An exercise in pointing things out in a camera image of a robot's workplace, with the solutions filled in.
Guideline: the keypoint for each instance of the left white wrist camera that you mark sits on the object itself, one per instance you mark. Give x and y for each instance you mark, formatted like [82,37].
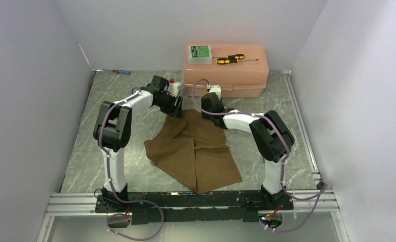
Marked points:
[175,88]

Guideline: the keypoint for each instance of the blue red screwdriver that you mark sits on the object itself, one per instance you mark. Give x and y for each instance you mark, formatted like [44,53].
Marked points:
[124,72]

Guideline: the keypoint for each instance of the aluminium frame rail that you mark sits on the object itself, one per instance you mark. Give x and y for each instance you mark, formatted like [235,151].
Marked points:
[83,204]

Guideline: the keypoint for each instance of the yellow black screwdriver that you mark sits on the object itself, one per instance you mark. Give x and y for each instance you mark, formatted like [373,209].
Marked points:
[233,59]

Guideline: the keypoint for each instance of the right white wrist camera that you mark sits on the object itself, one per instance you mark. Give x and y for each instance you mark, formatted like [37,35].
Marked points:
[216,89]

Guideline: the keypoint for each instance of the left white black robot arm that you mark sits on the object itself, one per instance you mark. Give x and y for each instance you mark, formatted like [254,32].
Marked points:
[113,128]

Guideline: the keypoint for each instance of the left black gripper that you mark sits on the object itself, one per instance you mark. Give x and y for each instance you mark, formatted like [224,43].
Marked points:
[176,110]

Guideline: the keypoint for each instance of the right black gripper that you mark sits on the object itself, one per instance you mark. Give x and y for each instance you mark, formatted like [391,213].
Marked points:
[205,115]

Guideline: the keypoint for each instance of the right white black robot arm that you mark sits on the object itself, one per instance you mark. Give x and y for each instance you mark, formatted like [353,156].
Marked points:
[271,136]

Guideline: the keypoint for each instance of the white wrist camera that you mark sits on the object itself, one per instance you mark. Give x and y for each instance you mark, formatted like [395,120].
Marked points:
[175,88]
[216,89]

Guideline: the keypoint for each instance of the brown cloth napkin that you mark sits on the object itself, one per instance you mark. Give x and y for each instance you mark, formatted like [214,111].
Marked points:
[194,152]

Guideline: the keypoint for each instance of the green white small box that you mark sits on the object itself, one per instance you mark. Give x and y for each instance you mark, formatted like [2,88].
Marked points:
[199,55]

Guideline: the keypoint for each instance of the pink plastic storage box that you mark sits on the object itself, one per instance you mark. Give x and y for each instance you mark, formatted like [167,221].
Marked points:
[245,79]

